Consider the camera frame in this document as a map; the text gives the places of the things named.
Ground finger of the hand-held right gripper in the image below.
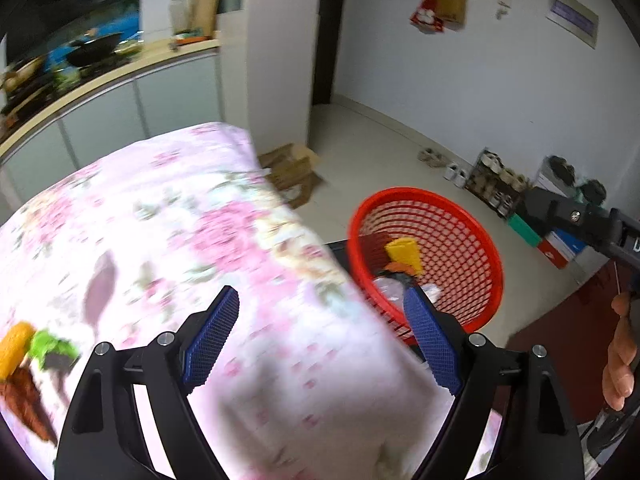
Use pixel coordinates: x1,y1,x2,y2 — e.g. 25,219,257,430
524,186,618,253

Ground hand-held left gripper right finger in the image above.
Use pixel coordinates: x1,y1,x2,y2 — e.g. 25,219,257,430
403,285,586,480

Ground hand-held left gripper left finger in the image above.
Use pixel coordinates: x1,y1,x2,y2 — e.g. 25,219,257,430
54,285,241,480

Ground clear plastic bag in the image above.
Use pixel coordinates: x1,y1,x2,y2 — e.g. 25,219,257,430
372,275,408,306

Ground red plastic mesh basket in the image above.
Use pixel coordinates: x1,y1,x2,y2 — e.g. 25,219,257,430
348,187,503,346

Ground yellow foam net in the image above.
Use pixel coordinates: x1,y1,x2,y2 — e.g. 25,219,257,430
384,238,423,276
0,322,37,381

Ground green snack packet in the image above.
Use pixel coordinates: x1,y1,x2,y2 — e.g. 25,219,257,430
27,329,81,373

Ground brown paper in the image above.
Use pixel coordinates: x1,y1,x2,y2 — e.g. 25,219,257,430
0,367,58,446

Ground person's right hand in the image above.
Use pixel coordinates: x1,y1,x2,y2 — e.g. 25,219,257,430
602,292,640,409

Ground stack of shoe boxes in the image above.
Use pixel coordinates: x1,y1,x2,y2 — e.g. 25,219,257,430
507,157,608,271

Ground pair of dark shoes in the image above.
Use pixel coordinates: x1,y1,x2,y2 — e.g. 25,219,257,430
575,179,607,206
547,155,576,186

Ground black shoe rack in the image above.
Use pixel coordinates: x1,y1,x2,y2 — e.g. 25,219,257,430
467,149,531,218

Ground pair of white shoes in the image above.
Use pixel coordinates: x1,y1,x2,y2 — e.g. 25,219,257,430
445,162,471,188

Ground pink floral blanket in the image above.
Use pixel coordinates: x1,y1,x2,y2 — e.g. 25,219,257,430
0,121,503,480

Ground pair of grey slippers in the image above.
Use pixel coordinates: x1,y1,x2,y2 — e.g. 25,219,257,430
417,147,448,167

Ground cardboard box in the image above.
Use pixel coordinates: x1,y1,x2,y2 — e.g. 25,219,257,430
257,142,328,209

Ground grey electric panel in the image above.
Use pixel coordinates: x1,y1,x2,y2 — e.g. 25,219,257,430
546,0,599,51

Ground red hanging bag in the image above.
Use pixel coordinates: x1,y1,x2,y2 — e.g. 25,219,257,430
410,0,446,35

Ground grey kitchen cabinets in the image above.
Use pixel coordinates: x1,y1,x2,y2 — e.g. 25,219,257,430
0,52,223,211

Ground beige kitchen countertop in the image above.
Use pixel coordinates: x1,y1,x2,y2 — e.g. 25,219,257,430
0,37,221,161

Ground black wok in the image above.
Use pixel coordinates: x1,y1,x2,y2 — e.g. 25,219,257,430
65,32,125,68

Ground brass pan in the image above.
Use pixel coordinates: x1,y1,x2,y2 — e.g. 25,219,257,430
0,57,46,93

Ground black range hood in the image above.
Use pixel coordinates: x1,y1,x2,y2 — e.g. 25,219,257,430
0,0,141,61

